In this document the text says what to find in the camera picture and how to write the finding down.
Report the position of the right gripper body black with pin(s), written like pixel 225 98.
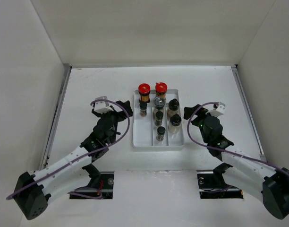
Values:
pixel 199 122

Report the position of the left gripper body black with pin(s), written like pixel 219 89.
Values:
pixel 116 117

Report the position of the red-label black-cap spice bottle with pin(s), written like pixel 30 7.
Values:
pixel 143 109

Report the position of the black-top brown spice grinder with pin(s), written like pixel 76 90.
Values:
pixel 173 107

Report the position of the black-top white salt grinder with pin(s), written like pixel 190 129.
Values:
pixel 174 123

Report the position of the red-lid sauce jar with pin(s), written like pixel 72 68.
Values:
pixel 144 92
pixel 161 89

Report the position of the black-label spice bottle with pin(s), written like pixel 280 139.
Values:
pixel 160 133
pixel 159 118

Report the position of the clear-lid salt grinder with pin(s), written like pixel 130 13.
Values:
pixel 159 103

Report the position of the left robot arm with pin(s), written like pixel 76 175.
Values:
pixel 35 191

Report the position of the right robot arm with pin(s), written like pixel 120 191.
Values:
pixel 264 181

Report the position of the white divided organizer tray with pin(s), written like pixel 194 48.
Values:
pixel 150 133

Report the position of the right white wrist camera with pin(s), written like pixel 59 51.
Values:
pixel 218 109

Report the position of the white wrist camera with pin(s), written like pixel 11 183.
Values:
pixel 100 106
pixel 218 109

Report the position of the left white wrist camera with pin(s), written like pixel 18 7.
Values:
pixel 100 106

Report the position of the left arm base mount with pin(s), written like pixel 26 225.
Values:
pixel 100 186

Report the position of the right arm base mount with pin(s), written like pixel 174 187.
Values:
pixel 211 184

